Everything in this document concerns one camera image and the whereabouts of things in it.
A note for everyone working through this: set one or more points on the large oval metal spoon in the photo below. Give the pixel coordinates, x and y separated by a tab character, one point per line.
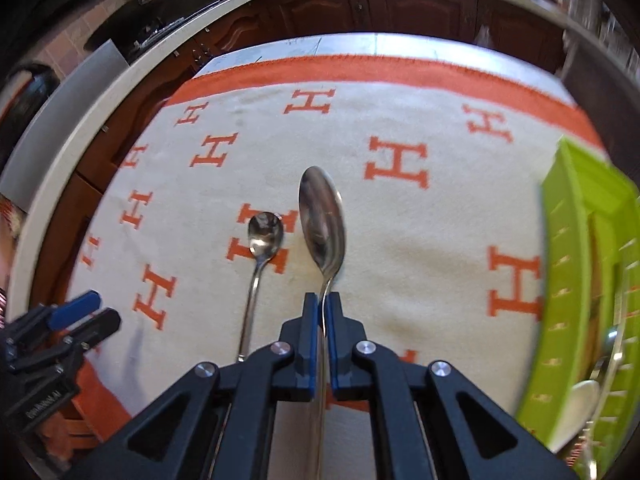
322	220

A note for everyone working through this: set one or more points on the green plastic tray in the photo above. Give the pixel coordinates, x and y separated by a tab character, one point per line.
565	260

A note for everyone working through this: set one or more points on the stainless steel panel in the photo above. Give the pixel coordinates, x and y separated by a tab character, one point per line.
75	110

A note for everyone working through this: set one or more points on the small round metal spoon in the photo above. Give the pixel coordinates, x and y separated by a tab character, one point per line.
265	235

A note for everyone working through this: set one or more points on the orange letter-print blanket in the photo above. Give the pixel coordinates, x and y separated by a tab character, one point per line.
425	110

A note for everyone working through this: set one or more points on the white kitchen countertop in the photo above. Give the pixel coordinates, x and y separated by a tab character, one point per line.
200	22

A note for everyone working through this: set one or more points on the brown wooden cabinets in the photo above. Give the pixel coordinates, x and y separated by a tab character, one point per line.
400	10

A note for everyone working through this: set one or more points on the person's left hand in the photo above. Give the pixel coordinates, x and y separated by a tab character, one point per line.
65	432

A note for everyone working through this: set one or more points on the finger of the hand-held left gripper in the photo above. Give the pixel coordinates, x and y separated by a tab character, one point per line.
75	307
97	327

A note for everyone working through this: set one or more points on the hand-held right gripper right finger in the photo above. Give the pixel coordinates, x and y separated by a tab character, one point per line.
336	340

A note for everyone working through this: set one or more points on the black wok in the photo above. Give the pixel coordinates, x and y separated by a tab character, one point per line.
140	15

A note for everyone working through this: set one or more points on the white ceramic spoon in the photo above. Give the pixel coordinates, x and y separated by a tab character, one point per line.
580	405

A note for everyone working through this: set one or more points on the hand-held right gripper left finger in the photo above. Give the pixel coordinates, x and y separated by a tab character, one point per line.
312	340

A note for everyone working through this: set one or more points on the black pressure cooker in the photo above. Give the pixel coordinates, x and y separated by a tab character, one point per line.
30	85

